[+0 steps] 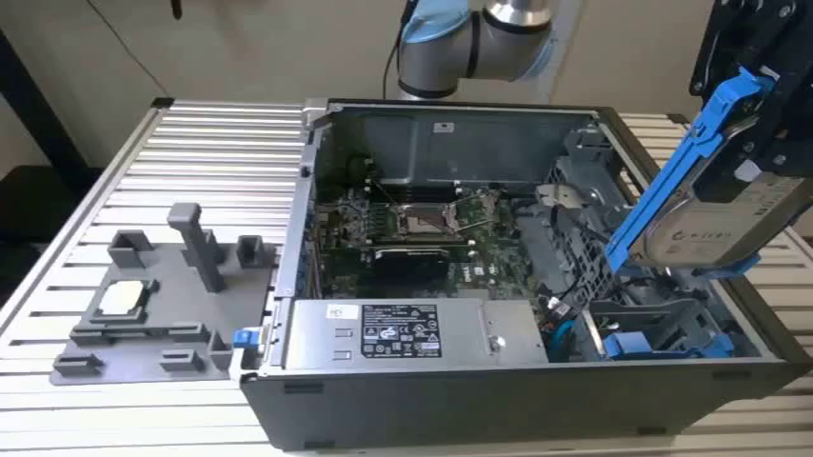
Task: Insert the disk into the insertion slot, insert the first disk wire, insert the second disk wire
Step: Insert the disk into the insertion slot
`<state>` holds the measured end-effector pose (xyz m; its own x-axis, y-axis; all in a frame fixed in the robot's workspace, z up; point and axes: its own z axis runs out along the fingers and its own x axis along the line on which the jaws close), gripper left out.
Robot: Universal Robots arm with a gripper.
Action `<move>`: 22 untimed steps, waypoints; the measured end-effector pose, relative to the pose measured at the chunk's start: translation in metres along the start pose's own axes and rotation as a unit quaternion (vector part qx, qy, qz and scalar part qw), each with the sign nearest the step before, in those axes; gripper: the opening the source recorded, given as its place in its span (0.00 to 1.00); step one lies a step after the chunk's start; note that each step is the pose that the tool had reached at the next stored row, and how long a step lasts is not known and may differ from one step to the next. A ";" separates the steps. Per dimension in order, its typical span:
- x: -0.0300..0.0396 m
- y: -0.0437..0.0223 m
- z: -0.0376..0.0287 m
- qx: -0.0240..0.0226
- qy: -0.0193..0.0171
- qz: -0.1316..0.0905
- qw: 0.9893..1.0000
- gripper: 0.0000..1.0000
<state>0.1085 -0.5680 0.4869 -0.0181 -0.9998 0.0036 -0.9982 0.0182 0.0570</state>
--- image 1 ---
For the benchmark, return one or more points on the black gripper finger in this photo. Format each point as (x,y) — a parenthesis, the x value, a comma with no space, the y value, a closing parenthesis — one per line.
(708,47)
(797,157)

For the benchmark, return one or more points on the hard disk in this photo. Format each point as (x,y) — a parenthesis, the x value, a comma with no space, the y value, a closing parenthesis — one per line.
(699,235)
(625,343)

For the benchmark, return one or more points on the black table corner cap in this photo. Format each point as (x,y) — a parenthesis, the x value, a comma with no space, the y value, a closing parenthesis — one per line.
(163,101)
(677,118)

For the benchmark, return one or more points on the perforated metal drive cage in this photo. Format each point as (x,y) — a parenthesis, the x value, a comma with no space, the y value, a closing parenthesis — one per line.
(572,257)

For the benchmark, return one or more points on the grey metal shroud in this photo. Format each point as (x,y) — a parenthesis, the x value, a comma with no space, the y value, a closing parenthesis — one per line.
(482,152)

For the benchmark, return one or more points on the white label sticker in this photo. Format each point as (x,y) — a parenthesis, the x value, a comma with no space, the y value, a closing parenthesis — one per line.
(444,127)

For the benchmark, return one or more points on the green motherboard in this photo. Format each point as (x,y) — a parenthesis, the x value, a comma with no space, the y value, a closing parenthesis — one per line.
(502,281)

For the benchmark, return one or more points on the CPU socket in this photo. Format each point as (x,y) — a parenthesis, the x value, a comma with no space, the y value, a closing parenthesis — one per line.
(421,224)

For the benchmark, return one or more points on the black graphics card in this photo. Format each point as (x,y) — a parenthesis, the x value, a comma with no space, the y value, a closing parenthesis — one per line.
(406,266)

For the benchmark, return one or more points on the black open PC case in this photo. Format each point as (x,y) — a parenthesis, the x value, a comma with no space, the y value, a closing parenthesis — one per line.
(445,409)

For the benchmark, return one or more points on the black hanging tool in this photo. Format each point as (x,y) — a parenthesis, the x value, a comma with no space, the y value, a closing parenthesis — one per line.
(175,8)

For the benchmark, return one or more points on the silver power supply unit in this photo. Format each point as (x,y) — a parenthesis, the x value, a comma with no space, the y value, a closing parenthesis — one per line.
(318,343)

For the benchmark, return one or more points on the blue case latch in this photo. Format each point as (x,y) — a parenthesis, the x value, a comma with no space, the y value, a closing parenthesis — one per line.
(245,338)

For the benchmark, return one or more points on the grey parts rack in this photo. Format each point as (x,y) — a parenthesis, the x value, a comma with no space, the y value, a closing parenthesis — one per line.
(165,285)

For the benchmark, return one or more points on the silver CPU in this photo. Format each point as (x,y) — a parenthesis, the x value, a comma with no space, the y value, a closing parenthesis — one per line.
(127,297)

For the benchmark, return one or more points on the silver metal bracket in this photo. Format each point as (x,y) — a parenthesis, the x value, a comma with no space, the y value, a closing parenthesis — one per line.
(562,195)

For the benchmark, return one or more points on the black metal post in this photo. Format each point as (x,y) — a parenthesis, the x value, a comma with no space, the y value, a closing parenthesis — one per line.
(38,105)

